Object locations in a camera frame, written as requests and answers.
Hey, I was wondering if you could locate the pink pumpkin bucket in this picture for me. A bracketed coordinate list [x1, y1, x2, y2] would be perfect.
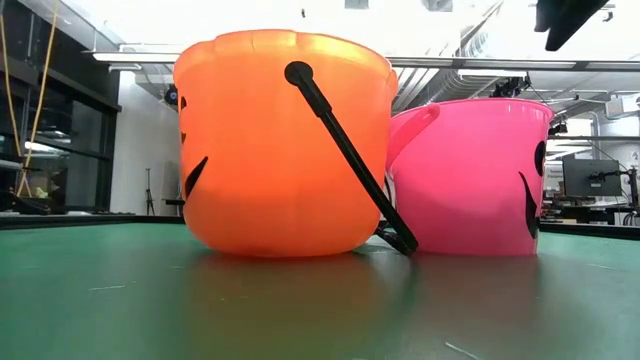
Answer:
[384, 97, 556, 258]

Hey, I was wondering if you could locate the orange pumpkin bucket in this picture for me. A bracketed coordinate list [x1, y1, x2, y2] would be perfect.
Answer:
[172, 28, 420, 259]

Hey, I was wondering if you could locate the black computer monitor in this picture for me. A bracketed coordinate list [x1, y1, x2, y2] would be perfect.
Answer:
[562, 158, 624, 199]

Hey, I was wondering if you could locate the black tripod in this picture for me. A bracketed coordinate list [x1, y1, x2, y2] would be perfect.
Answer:
[143, 167, 157, 217]

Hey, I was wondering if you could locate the green table mat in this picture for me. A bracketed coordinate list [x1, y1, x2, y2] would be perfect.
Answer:
[0, 222, 640, 360]

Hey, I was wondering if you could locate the yellow hanging cable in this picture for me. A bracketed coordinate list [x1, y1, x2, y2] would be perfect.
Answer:
[0, 0, 61, 199]

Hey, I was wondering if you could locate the black metal table frame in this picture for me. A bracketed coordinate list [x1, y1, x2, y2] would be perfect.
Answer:
[0, 213, 640, 241]

